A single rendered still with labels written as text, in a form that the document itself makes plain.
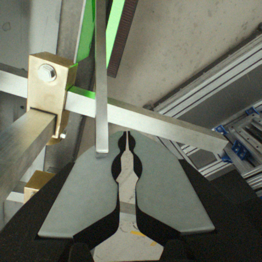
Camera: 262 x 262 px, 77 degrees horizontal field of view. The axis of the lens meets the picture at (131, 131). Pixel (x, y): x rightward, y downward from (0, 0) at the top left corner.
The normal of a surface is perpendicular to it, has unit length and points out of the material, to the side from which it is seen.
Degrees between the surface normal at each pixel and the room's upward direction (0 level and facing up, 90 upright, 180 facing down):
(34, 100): 0
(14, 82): 0
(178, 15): 0
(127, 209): 90
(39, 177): 90
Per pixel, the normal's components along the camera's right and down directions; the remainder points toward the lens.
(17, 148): 0.33, -0.82
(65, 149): 0.02, 0.50
